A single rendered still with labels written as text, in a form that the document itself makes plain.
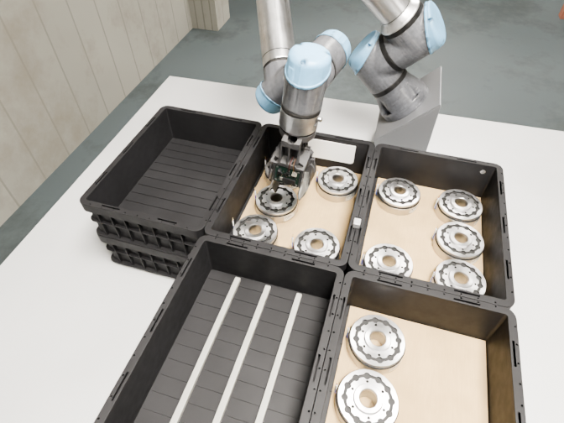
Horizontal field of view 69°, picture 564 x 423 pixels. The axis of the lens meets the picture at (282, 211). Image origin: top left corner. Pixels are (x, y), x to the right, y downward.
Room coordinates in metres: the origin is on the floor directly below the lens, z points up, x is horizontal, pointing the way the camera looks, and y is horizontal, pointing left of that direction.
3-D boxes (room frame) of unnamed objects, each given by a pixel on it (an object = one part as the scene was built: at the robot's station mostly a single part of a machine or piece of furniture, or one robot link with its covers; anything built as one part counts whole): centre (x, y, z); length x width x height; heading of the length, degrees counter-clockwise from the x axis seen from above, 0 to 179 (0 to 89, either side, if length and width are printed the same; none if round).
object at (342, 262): (0.68, -0.04, 0.92); 0.40 x 0.30 x 0.02; 163
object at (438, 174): (0.59, -0.32, 0.87); 0.40 x 0.30 x 0.11; 163
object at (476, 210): (0.67, -0.43, 0.86); 0.10 x 0.10 x 0.01
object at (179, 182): (0.77, 0.25, 0.87); 0.40 x 0.30 x 0.11; 163
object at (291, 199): (0.69, 0.01, 0.86); 0.10 x 0.10 x 0.01
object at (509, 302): (0.59, -0.32, 0.92); 0.40 x 0.30 x 0.02; 163
